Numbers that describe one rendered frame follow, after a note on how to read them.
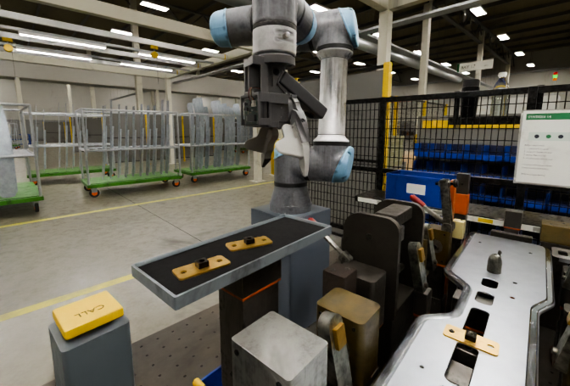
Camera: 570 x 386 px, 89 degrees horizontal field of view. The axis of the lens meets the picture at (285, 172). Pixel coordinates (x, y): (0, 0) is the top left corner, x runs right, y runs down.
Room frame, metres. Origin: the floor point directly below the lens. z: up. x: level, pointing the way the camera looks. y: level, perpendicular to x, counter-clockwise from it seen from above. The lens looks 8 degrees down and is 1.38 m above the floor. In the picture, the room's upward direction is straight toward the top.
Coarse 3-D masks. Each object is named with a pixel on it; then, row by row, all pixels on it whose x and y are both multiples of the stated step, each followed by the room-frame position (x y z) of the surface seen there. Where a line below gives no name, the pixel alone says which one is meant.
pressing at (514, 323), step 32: (480, 256) 0.82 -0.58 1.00; (512, 256) 0.82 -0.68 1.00; (544, 256) 0.82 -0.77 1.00; (480, 288) 0.64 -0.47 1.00; (512, 288) 0.64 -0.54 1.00; (544, 288) 0.64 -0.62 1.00; (416, 320) 0.52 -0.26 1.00; (448, 320) 0.53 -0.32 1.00; (512, 320) 0.53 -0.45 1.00; (416, 352) 0.44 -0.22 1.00; (448, 352) 0.44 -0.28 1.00; (480, 352) 0.44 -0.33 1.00; (512, 352) 0.44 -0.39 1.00; (384, 384) 0.38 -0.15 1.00; (416, 384) 0.38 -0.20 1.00; (448, 384) 0.38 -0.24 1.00; (480, 384) 0.38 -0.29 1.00; (512, 384) 0.38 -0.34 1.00
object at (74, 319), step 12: (84, 300) 0.34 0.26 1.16; (96, 300) 0.34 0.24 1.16; (108, 300) 0.34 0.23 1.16; (60, 312) 0.32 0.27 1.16; (72, 312) 0.32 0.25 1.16; (84, 312) 0.32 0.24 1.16; (96, 312) 0.32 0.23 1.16; (108, 312) 0.32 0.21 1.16; (120, 312) 0.33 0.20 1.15; (60, 324) 0.30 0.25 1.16; (72, 324) 0.30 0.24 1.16; (84, 324) 0.30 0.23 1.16; (96, 324) 0.31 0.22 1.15; (72, 336) 0.29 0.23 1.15
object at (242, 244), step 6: (240, 240) 0.54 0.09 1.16; (246, 240) 0.52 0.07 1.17; (252, 240) 0.52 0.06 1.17; (258, 240) 0.54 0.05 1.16; (270, 240) 0.54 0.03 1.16; (228, 246) 0.51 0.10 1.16; (240, 246) 0.51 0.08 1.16; (246, 246) 0.51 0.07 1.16; (252, 246) 0.51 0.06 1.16; (258, 246) 0.51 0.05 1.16
